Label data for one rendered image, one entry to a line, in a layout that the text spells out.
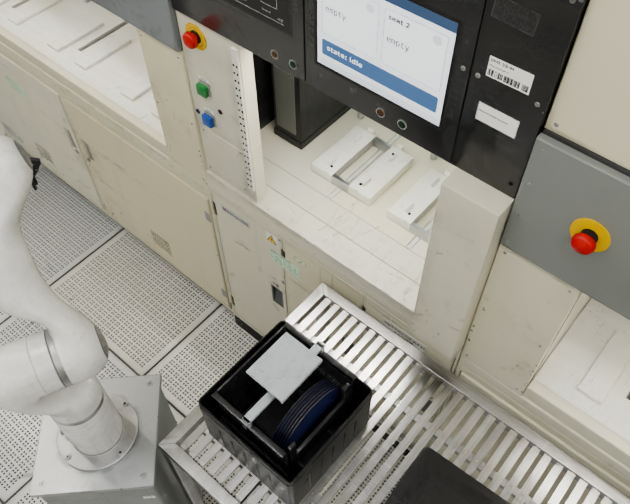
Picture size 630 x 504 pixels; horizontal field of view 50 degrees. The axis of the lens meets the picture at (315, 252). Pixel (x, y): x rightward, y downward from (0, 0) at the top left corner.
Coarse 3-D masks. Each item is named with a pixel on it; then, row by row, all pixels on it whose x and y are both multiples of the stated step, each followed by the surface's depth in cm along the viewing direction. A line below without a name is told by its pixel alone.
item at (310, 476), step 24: (264, 336) 156; (240, 360) 152; (216, 384) 149; (360, 384) 150; (216, 408) 156; (288, 408) 163; (360, 408) 147; (216, 432) 153; (336, 432) 142; (240, 456) 151; (312, 456) 156; (336, 456) 154; (264, 480) 150; (288, 480) 152; (312, 480) 149
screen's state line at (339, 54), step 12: (324, 48) 126; (336, 48) 124; (336, 60) 126; (348, 60) 124; (360, 60) 122; (360, 72) 124; (372, 72) 122; (384, 72) 120; (384, 84) 122; (396, 84) 120; (408, 84) 118; (408, 96) 119; (420, 96) 117; (432, 96) 116; (432, 108) 117
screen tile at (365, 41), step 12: (324, 0) 118; (336, 0) 116; (348, 0) 114; (360, 0) 113; (348, 12) 116; (360, 12) 114; (324, 24) 122; (336, 24) 120; (372, 24) 114; (336, 36) 122; (348, 36) 120; (360, 36) 118; (372, 36) 116; (360, 48) 120; (372, 48) 118
